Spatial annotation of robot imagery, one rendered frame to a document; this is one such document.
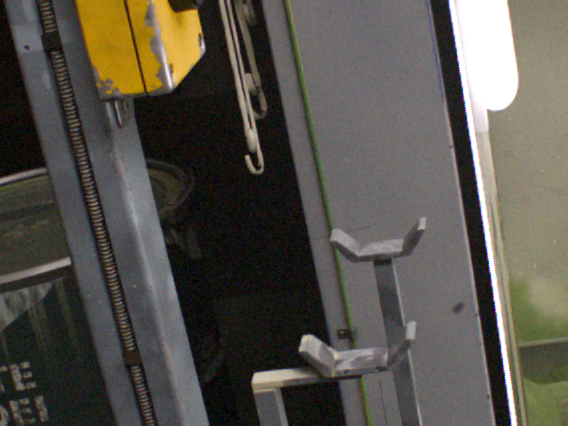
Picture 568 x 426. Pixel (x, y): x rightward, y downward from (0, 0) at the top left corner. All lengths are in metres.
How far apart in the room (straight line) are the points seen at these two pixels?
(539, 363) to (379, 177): 1.59
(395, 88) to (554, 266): 1.62
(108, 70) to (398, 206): 0.63
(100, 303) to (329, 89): 0.52
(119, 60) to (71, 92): 0.07
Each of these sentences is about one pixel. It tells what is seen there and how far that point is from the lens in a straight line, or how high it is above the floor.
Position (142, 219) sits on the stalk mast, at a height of 1.19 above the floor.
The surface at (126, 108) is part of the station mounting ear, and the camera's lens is 0.92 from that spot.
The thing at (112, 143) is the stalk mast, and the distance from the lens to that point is 0.91.
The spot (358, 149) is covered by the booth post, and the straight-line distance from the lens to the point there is 1.40.
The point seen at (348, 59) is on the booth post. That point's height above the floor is 1.18.
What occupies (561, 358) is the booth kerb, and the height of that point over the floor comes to 0.12.
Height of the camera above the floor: 1.48
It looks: 19 degrees down
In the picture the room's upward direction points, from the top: 12 degrees counter-clockwise
